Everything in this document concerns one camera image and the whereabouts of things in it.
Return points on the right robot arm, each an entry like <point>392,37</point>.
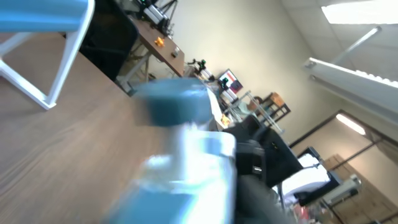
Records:
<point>280,155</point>

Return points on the white and blue stand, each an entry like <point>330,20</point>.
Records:
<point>37,15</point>

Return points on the white pipette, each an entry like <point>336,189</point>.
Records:
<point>186,174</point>

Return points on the wooden shelf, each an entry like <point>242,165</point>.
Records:
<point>276,101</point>

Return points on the person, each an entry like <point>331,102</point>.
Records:
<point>245,109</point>

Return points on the computer monitor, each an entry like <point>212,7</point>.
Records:
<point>231,81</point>

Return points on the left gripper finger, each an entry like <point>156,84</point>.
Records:
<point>261,205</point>

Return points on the brown wooden desk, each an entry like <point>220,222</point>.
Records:
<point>164,59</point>

